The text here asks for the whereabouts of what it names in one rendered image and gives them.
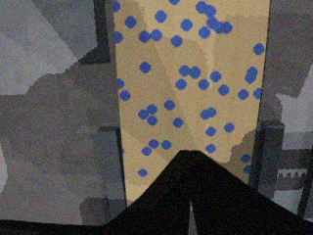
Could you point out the tan strip with blue dots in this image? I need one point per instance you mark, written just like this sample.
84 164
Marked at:
189 76

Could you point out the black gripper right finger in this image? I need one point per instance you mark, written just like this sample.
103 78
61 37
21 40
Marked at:
225 205

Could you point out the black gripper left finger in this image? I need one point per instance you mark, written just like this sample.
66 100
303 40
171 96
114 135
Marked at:
163 209

